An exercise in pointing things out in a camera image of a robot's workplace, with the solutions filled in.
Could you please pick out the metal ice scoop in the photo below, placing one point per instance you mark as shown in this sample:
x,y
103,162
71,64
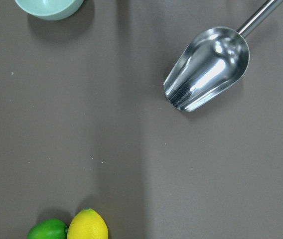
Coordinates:
x,y
213,62

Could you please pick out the green lime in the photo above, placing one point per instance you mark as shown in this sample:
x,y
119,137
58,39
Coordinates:
x,y
48,229

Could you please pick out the mint green bowl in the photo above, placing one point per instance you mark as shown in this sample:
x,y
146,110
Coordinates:
x,y
50,9

